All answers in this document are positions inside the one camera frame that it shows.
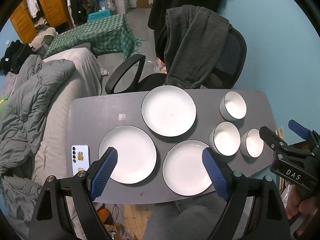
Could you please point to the right hand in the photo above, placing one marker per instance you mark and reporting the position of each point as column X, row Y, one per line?
column 295, row 204

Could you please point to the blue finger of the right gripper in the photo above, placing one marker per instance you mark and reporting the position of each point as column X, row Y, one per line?
column 273, row 141
column 300, row 130

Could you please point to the dark grey fleece robe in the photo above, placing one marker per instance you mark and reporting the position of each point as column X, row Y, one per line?
column 196, row 36

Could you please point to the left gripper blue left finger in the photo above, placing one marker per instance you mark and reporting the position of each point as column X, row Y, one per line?
column 100, row 172

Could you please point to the white plate front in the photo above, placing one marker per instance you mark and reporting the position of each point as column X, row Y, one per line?
column 183, row 170

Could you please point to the orange wooden wardrobe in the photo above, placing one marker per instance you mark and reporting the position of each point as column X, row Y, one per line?
column 54, row 11

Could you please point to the white plate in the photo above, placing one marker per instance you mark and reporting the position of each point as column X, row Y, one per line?
column 168, row 111
column 183, row 170
column 137, row 154

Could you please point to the white smartphone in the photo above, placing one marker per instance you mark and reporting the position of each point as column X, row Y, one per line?
column 80, row 158

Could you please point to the black clothes pile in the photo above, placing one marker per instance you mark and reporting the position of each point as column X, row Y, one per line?
column 15, row 55

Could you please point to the green checkered tablecloth table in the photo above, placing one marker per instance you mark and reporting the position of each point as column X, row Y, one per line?
column 106, row 36

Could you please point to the hanging dark clothes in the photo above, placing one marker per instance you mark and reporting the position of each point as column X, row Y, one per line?
column 80, row 10

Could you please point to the white bowl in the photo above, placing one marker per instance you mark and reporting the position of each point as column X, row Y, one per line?
column 251, row 144
column 232, row 106
column 225, row 139

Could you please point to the teal storage box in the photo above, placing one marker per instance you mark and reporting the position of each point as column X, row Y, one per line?
column 99, row 15

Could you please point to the grey quilted duvet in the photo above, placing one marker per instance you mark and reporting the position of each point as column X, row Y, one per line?
column 22, row 127

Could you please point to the black office chair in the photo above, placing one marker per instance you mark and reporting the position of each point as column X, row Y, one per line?
column 224, row 76

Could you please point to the white bowl back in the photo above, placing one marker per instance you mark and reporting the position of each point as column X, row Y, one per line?
column 232, row 106

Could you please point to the white plate back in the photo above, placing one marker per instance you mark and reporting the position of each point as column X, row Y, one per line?
column 168, row 111

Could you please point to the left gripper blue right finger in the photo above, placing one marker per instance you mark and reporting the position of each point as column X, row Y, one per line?
column 219, row 173

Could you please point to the plastic snack bags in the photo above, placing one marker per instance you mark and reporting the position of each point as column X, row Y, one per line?
column 159, row 66

